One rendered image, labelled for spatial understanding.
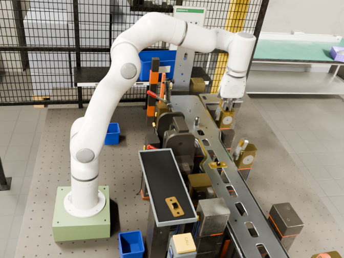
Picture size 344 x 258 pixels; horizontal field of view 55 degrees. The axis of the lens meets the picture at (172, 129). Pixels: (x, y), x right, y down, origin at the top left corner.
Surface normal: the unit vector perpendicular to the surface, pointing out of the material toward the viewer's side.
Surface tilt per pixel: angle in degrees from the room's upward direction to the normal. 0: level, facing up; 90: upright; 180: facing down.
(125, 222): 0
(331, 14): 90
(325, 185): 0
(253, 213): 0
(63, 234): 90
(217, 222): 90
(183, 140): 90
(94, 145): 66
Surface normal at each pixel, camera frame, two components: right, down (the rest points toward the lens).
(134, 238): 0.25, 0.59
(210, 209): 0.12, -0.81
